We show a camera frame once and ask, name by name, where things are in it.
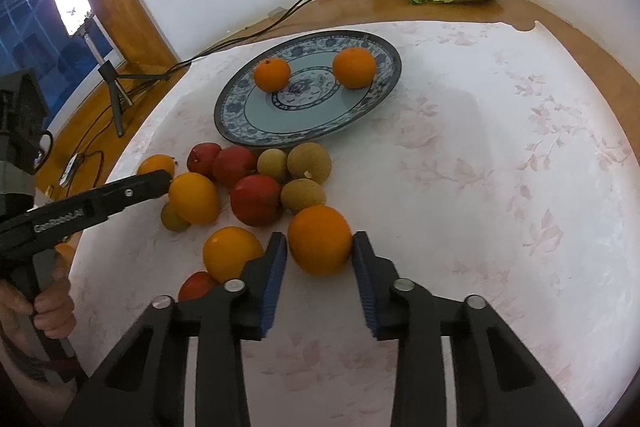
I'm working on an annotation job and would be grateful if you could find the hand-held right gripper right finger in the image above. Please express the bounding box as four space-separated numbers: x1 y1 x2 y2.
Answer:
351 231 585 427

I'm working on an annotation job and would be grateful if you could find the red apple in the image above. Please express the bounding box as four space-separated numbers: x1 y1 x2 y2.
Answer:
230 174 284 228
178 271 219 303
187 143 223 180
212 145 258 188

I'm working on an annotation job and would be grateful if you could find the white floral tablecloth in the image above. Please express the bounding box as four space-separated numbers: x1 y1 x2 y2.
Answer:
65 21 640 427

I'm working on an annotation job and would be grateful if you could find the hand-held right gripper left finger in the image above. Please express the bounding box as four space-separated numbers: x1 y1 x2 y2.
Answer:
62 232 290 427

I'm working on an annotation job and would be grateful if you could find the black charger cable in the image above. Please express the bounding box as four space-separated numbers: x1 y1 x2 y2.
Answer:
120 0 396 108

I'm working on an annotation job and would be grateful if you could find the small brown pear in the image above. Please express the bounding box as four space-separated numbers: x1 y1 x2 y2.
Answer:
160 202 192 233

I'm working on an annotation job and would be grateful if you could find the large brown pear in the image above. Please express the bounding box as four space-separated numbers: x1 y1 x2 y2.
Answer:
287 142 333 184

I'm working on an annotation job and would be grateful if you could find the small orange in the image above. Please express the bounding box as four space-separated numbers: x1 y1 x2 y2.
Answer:
137 154 177 180

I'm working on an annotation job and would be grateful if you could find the large orange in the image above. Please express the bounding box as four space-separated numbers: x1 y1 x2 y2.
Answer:
287 204 354 277

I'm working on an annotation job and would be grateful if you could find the white power bank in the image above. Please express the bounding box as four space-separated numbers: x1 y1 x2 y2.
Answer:
59 154 83 186

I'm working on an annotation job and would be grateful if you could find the blue patterned plate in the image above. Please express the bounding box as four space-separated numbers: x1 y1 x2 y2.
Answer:
214 30 402 151

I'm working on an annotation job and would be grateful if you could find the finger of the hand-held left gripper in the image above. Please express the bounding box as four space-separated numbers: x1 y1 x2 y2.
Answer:
106 170 174 220

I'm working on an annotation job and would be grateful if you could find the person's left hand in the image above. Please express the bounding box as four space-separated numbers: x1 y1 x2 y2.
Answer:
0 244 77 358

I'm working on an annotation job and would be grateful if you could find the orange with stem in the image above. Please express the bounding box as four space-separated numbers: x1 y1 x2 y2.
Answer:
253 57 292 94

